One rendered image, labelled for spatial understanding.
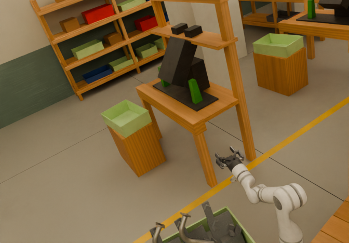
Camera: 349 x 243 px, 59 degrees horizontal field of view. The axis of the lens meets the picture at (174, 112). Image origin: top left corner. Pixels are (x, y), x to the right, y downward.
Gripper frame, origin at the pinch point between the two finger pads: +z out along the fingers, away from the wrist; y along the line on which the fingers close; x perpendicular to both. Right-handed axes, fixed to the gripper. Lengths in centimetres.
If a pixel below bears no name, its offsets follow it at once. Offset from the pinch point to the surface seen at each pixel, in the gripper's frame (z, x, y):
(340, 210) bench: -40, 46, -60
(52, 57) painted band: 566, 207, 83
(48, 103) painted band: 537, 298, 124
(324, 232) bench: -46, 47, -42
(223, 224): -14, 50, 7
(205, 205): -5.8, 35.5, 14.2
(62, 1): 552, 88, 27
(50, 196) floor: 207, 223, 138
